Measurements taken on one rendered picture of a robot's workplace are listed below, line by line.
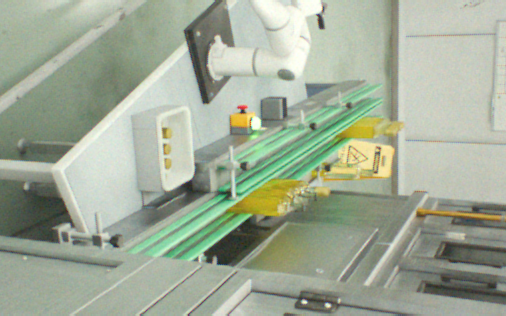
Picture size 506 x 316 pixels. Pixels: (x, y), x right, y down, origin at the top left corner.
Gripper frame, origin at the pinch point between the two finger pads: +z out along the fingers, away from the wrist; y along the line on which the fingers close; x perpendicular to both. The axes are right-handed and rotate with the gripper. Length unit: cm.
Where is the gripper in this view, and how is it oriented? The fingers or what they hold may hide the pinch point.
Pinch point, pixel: (311, 30)
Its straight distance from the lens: 246.3
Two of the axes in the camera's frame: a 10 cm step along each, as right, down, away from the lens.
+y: -8.4, 3.5, -4.2
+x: 4.9, 1.6, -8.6
